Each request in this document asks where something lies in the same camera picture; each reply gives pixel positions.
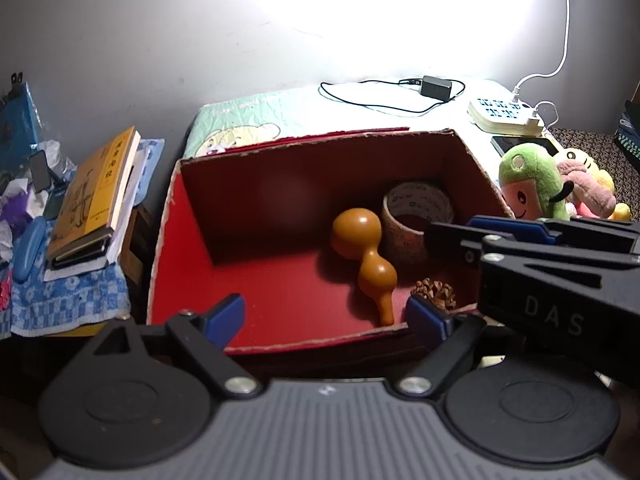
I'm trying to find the brown wooden gourd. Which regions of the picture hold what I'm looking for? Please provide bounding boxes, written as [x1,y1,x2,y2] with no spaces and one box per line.
[331,208,397,326]

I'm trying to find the pine cone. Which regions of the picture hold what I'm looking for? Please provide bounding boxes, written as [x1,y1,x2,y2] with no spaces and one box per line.
[411,278,457,312]

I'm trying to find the green plush toy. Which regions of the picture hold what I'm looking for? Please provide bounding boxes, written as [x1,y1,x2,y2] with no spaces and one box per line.
[498,143,574,220]

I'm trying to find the pink plush toy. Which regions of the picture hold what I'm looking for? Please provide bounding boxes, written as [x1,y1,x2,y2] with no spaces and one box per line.
[556,159,612,219]

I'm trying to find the black smartphone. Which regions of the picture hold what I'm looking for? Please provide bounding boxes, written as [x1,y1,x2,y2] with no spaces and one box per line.
[489,134,564,158]

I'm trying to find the yellow plush toy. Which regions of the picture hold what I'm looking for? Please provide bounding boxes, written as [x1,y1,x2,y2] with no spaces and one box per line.
[593,169,631,221]

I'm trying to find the brown packing tape roll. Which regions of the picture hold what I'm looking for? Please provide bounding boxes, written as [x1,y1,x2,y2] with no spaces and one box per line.
[381,182,454,266]

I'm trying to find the white power strip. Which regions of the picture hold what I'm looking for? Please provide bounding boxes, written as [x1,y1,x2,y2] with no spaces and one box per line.
[469,98,544,136]

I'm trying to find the red cardboard box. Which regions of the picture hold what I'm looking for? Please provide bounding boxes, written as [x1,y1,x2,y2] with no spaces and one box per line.
[148,129,509,354]

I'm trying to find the blue patterned cloth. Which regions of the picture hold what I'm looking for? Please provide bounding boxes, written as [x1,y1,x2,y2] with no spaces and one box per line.
[0,136,166,338]

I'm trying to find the dark green patterned bag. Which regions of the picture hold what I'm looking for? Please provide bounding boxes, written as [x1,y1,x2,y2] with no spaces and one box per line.
[614,101,640,170]

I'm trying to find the black notebook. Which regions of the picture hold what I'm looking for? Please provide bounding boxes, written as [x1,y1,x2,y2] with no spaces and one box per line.
[49,236,112,270]

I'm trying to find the black power adapter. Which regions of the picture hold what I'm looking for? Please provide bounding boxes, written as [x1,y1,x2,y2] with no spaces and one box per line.
[420,76,452,102]

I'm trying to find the yellow book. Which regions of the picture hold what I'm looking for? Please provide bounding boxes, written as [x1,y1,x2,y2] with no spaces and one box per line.
[47,127,141,262]

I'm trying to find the blue glasses case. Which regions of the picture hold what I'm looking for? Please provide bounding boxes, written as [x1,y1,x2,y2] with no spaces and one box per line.
[13,216,47,283]

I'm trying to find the small black phone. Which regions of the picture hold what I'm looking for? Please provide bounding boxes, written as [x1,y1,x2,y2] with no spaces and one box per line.
[28,150,52,193]

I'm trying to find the purple toy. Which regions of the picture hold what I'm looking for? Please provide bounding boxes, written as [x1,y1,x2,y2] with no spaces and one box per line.
[1,192,32,226]

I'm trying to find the white power cable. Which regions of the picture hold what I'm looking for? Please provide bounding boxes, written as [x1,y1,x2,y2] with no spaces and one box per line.
[510,0,573,134]

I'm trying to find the black thin cable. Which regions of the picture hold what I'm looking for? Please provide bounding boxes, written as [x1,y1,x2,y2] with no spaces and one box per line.
[318,77,468,115]

